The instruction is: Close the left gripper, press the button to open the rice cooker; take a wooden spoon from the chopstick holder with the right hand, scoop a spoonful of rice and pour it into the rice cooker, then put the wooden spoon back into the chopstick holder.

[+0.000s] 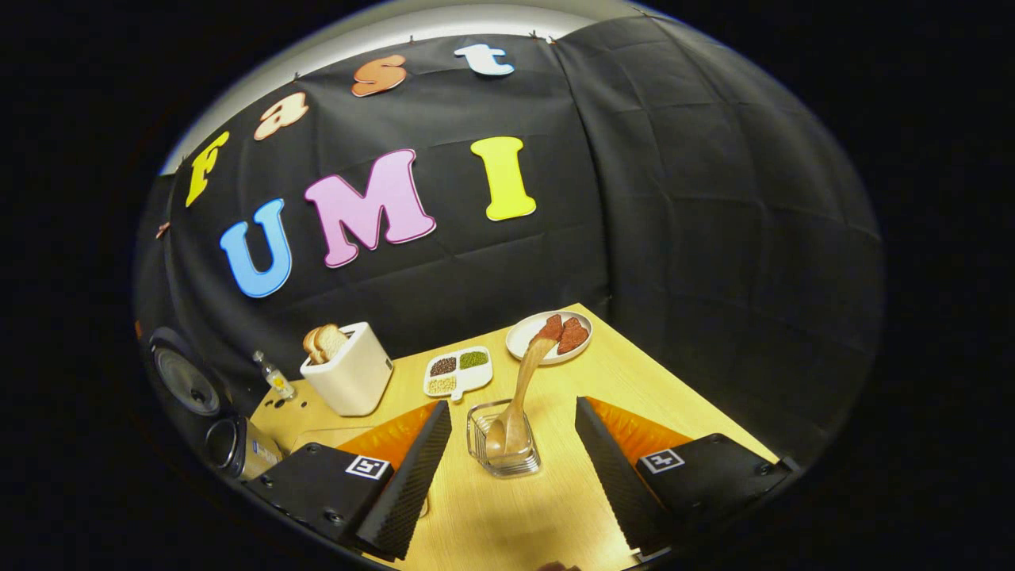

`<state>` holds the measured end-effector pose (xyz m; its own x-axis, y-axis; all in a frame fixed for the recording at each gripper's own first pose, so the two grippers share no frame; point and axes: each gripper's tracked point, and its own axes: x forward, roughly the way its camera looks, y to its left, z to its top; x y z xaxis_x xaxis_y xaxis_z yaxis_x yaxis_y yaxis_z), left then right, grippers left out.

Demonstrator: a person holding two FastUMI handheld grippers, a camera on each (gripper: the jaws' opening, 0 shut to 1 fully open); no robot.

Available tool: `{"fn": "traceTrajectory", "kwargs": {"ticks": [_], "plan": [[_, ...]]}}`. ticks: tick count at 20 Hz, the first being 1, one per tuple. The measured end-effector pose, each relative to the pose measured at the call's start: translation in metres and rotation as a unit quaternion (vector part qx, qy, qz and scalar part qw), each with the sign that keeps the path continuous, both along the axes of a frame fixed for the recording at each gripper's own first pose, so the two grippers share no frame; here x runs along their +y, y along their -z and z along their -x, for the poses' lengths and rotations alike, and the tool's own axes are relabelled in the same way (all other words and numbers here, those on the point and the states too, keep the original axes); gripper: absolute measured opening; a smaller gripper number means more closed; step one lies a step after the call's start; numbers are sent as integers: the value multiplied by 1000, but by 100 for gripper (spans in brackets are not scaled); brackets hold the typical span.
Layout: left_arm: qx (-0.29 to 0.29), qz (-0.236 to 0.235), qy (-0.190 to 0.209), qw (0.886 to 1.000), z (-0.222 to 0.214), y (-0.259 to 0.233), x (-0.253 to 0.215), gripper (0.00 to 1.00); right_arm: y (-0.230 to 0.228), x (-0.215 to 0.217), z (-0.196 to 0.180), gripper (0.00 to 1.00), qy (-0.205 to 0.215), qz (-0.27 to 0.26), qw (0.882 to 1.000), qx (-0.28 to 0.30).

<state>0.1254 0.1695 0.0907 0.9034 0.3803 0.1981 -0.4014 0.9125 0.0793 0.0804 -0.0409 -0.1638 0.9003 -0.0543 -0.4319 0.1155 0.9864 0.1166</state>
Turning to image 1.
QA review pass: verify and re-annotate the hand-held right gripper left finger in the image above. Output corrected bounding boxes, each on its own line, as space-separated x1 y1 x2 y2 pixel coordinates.
246 399 454 562

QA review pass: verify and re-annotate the white divided grain tray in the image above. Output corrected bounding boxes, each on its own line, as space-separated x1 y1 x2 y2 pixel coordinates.
423 346 494 402

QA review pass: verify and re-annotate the black backdrop cloth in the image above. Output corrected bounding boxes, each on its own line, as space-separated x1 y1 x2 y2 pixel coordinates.
133 16 886 469

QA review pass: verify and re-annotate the dark grey rice cooker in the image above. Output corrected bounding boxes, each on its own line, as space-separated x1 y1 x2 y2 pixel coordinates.
147 325 285 482

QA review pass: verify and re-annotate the small glass bottle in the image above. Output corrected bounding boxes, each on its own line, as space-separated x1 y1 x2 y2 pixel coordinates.
252 351 297 401

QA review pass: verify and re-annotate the wire chopstick holder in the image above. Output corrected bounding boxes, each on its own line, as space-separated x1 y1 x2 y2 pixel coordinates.
466 399 542 479

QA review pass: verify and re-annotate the white toaster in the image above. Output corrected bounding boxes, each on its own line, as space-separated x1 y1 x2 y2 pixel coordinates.
300 321 394 417

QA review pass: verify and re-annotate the wooden spoon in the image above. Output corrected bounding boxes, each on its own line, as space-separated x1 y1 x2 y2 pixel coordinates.
485 333 560 461

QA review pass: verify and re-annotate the round white plate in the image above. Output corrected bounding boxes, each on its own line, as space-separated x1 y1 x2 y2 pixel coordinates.
505 310 594 366

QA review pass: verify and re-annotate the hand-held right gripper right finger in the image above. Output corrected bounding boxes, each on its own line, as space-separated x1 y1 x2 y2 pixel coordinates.
575 395 795 557

